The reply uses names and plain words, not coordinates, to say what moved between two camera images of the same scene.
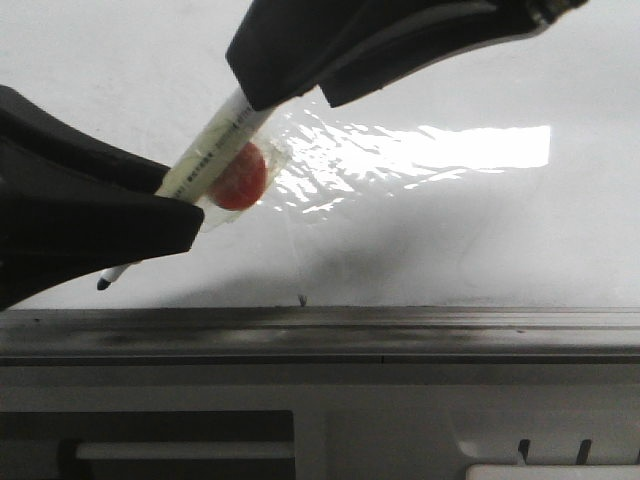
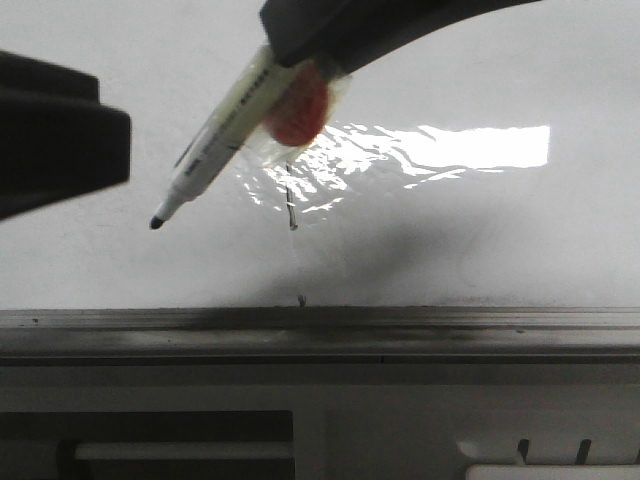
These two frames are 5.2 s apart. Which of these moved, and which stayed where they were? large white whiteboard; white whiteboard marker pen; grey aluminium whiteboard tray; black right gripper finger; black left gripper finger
Moved: white whiteboard marker pen; black right gripper finger; black left gripper finger
Stayed: large white whiteboard; grey aluminium whiteboard tray
